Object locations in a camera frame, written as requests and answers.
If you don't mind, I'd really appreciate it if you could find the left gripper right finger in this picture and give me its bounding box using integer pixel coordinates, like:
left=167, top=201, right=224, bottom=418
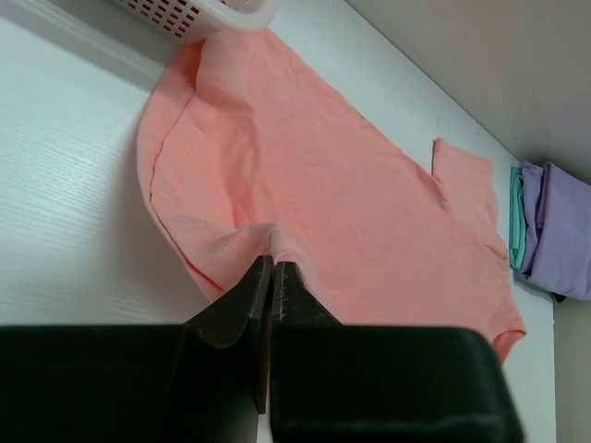
left=270, top=262, right=525, bottom=442

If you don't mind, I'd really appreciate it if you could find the pink t shirt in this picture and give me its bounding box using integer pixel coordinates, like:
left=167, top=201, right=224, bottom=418
left=137, top=30, right=526, bottom=358

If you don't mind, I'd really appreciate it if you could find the folded purple t shirt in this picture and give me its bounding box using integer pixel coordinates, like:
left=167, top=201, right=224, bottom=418
left=519, top=162, right=590, bottom=301

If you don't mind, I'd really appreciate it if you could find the white plastic basket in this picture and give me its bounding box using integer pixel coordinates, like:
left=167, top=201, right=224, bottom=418
left=114, top=0, right=280, bottom=44

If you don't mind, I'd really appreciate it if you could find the folded teal t shirt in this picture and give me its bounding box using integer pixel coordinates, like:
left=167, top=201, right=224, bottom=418
left=509, top=166, right=526, bottom=269

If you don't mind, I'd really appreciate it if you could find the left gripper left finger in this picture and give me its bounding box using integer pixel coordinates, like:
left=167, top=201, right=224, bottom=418
left=1, top=256, right=273, bottom=442

